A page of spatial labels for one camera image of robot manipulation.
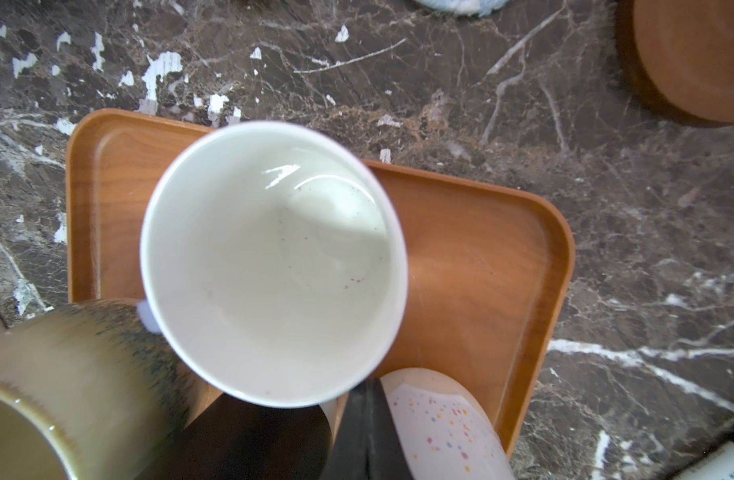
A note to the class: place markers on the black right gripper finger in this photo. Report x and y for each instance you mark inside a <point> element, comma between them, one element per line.
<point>367,444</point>

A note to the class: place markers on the lilac mug white inside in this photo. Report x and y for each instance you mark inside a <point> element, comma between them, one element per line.
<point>274,264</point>

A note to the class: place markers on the grey-blue felt coaster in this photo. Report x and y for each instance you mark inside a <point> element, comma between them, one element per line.
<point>479,8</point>

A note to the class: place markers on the white speckled mug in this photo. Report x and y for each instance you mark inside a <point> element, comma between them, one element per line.
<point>443,431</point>

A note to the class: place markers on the olive beige glazed mug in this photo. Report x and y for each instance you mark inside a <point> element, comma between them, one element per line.
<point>87,392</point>

